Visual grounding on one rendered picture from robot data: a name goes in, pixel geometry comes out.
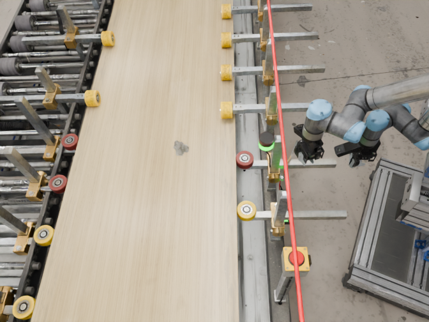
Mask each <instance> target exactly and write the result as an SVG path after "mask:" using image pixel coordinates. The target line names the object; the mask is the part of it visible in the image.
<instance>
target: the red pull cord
mask: <svg viewBox="0 0 429 322"><path fill-rule="evenodd" d="M267 8H268V15H269V27H270V34H271V46H272V53H273V65H274V72H275V84H276V96H277V103H278V115H279V122H280V134H281V141H282V153H283V166H284V172H285V184H286V191H287V204H288V210H289V222H290V235H291V242H292V253H293V260H294V273H295V280H296V291H297V304H298V311H299V322H305V318H304V311H303V300H302V294H301V282H300V276H299V265H298V258H297V247H296V235H295V229H294V217H293V211H292V199H291V193H290V182H289V170H288V164H287V153H286V146H285V135H284V129H283V117H282V106H281V100H280V88H279V82H278V70H277V64H276V52H275V41H274V34H273V23H272V17H271V5H270V0H267Z"/></svg>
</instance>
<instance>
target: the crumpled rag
mask: <svg viewBox="0 0 429 322"><path fill-rule="evenodd" d="M173 148H174V149H175V150H176V155H177V156H183V154H184V152H185V153H187V152H189V147H188V145H187V144H183V142H179V141H175V142H174V147H173Z"/></svg>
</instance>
